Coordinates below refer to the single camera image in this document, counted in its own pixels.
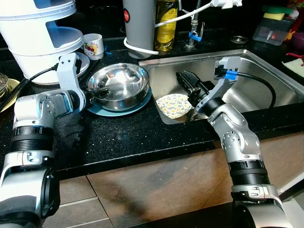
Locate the white cartoon print mug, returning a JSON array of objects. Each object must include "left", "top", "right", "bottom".
[{"left": 82, "top": 33, "right": 104, "bottom": 61}]

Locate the grey cylinder container red logo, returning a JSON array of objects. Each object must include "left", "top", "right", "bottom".
[{"left": 123, "top": 0, "right": 157, "bottom": 54}]

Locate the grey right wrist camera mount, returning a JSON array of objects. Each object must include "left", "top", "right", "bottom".
[{"left": 196, "top": 57, "right": 238, "bottom": 112}]

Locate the gold rimmed dish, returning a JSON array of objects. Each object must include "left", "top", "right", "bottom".
[{"left": 0, "top": 74, "right": 20, "bottom": 113}]

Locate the stainless steel sink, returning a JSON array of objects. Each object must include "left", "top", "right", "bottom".
[{"left": 138, "top": 49, "right": 304, "bottom": 125}]

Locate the light blue plate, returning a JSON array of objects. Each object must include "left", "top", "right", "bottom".
[{"left": 87, "top": 88, "right": 152, "bottom": 117}]

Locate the yellow green sponge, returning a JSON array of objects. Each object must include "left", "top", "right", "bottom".
[{"left": 263, "top": 6, "right": 293, "bottom": 20}]

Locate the white power cable with plug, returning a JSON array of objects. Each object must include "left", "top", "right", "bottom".
[{"left": 123, "top": 0, "right": 245, "bottom": 55}]

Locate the metal faucet with blue handle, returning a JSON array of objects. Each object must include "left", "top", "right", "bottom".
[{"left": 187, "top": 0, "right": 206, "bottom": 48}]

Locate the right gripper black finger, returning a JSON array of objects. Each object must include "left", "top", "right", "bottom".
[
  {"left": 177, "top": 74, "right": 194, "bottom": 95},
  {"left": 183, "top": 71, "right": 201, "bottom": 88}
]

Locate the pale green cloth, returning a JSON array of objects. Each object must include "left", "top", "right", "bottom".
[{"left": 285, "top": 57, "right": 304, "bottom": 77}]

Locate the white yellow floral plate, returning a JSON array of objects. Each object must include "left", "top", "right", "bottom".
[{"left": 156, "top": 93, "right": 196, "bottom": 119}]

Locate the white furniture panel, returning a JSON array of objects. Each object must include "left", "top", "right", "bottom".
[{"left": 280, "top": 173, "right": 304, "bottom": 228}]

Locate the round metal sink strainer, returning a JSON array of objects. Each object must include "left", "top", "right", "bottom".
[{"left": 231, "top": 36, "right": 249, "bottom": 44}]

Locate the yellow oil bottle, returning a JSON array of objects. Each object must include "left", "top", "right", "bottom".
[{"left": 154, "top": 0, "right": 180, "bottom": 51}]

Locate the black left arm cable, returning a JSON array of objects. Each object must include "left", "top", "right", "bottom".
[{"left": 18, "top": 64, "right": 60, "bottom": 93}]

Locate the stainless steel bowl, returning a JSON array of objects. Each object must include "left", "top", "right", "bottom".
[{"left": 86, "top": 63, "right": 150, "bottom": 112}]

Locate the black cable with blue plug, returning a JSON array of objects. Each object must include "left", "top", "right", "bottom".
[{"left": 226, "top": 70, "right": 277, "bottom": 111}]

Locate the white plastic tiered rack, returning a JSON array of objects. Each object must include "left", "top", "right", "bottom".
[{"left": 0, "top": 0, "right": 91, "bottom": 86}]

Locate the clear plastic container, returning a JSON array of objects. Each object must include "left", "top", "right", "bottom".
[{"left": 253, "top": 19, "right": 291, "bottom": 47}]

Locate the purple cup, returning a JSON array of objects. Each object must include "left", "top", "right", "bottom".
[{"left": 291, "top": 32, "right": 304, "bottom": 50}]

